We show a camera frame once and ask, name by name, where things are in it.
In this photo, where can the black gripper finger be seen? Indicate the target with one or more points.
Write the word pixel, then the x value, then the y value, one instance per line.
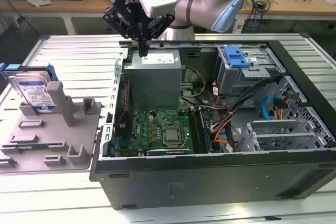
pixel 162 27
pixel 115 19

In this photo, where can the hard disk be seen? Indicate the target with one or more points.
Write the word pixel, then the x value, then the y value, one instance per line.
pixel 31 90

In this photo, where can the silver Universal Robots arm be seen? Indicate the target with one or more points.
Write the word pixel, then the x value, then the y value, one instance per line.
pixel 199 3

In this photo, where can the grey metal disk bay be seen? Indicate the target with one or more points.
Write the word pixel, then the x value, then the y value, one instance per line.
pixel 275 125

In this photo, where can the grey power supply unit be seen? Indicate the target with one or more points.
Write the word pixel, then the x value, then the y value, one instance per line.
pixel 152 85

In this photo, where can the blue drive latch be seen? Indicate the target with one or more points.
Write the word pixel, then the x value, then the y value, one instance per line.
pixel 236 58

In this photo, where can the grey optical drive cage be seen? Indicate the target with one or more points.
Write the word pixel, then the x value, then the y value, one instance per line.
pixel 236 79

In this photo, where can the green motherboard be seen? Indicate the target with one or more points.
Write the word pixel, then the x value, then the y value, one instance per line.
pixel 147 119

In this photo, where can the black RAM slot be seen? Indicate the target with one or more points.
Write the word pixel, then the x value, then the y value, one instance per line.
pixel 204 132
pixel 194 129

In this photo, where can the silver CPU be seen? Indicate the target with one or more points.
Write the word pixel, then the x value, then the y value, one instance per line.
pixel 172 134

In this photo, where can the CPU socket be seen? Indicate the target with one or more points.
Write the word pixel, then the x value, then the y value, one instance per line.
pixel 172 144

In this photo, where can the black graphics card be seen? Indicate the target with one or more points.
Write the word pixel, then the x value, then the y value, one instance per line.
pixel 168 152

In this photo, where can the grey parts rack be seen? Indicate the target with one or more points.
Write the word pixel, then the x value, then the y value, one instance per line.
pixel 52 134

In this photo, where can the RAM stick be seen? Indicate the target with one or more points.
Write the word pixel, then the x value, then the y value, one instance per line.
pixel 31 146

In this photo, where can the black PC case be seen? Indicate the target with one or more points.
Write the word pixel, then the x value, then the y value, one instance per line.
pixel 210 182

